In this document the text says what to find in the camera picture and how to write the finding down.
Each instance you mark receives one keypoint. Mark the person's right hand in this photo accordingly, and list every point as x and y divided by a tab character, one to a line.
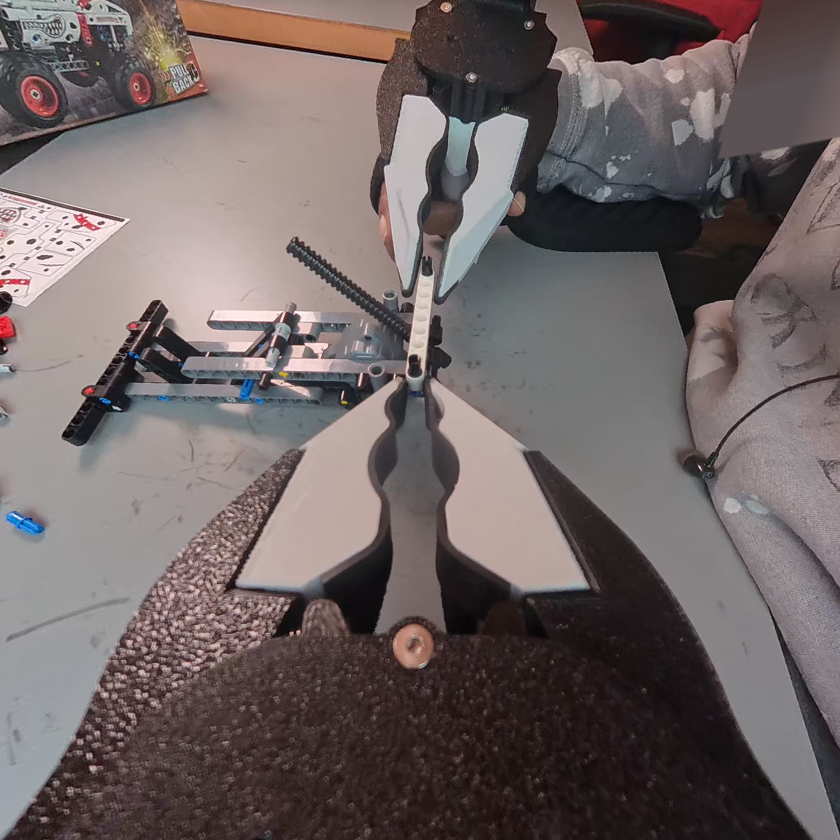
387	236

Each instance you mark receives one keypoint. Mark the white perforated toy beam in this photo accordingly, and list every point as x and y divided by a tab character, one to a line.
423	315

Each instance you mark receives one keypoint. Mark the wooden board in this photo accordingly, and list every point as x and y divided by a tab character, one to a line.
262	26

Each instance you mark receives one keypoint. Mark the pile of red white parts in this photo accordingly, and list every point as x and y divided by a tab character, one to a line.
6	328

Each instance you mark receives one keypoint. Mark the red office chair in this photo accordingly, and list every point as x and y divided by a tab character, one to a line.
738	19

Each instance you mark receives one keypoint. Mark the grey toy chassis assembly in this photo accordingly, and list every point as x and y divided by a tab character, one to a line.
315	361

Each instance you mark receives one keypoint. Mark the person's right forearm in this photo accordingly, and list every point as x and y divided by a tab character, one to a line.
623	118

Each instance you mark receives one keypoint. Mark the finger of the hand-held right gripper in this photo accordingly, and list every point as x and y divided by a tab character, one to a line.
407	157
499	170

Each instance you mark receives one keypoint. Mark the toy truck set box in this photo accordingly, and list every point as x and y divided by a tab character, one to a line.
98	59

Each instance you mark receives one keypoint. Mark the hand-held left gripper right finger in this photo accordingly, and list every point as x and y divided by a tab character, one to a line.
505	518

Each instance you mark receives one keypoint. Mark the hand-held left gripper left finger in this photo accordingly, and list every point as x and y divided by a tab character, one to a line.
321	518

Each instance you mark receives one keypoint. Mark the white sticker sheet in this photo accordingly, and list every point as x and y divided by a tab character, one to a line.
52	243

